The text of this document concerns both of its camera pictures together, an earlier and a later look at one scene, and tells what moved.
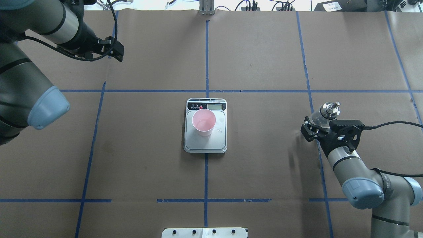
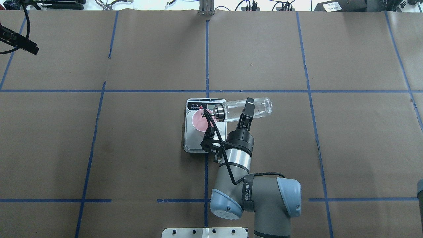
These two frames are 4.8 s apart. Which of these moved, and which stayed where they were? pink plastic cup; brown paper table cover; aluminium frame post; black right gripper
Moved: black right gripper
Stayed: brown paper table cover; pink plastic cup; aluminium frame post
